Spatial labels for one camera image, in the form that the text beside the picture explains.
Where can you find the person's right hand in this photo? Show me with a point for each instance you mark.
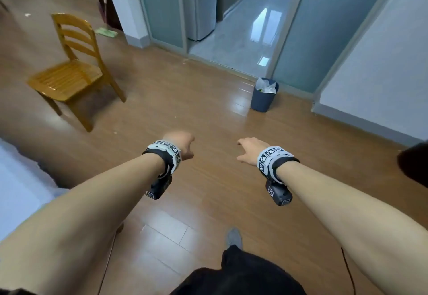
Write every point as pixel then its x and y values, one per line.
pixel 254 149

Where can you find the person's left hand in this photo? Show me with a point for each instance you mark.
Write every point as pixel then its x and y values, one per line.
pixel 179 141

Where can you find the person's right thumb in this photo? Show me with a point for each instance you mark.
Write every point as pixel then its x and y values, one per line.
pixel 243 158

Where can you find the person's left thumb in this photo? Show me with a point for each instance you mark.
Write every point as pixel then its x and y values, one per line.
pixel 188 154

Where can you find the person's right forearm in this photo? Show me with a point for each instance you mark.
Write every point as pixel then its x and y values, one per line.
pixel 351 224

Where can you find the person's left forearm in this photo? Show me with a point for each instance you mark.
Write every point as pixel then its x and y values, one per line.
pixel 83 224

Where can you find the marker-printed left wristband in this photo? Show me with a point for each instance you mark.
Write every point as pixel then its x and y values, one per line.
pixel 167 152

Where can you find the marker-printed wristband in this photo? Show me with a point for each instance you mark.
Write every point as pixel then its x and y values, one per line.
pixel 167 152
pixel 272 159

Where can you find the marker-printed right wristband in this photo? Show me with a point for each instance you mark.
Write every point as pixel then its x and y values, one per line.
pixel 272 159

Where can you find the dark blue trash bin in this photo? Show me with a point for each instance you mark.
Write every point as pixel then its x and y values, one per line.
pixel 262 100

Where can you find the clear plastic bin liner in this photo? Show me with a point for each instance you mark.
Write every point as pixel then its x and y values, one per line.
pixel 266 86

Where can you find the person's grey shoe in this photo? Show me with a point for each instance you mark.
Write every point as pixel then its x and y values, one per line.
pixel 234 238

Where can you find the person's black trousers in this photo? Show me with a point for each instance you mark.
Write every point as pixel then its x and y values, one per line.
pixel 240 276

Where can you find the wooden slat-back chair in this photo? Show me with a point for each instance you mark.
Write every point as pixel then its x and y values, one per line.
pixel 72 74

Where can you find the green flat mop head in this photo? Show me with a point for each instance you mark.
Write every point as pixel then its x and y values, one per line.
pixel 106 32

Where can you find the silver refrigerator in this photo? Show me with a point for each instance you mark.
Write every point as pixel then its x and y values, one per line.
pixel 204 7

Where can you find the frosted glass sliding door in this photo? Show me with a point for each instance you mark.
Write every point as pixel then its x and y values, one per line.
pixel 321 27
pixel 162 7

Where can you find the white bed mattress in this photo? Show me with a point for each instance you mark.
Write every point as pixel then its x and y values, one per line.
pixel 23 187

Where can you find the black rounded object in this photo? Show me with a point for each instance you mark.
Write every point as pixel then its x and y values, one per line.
pixel 414 166

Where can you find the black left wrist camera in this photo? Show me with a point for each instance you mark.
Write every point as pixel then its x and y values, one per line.
pixel 159 187

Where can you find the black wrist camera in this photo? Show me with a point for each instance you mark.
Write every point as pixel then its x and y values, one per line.
pixel 159 187
pixel 279 192

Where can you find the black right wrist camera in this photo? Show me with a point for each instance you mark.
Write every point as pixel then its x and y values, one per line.
pixel 279 192

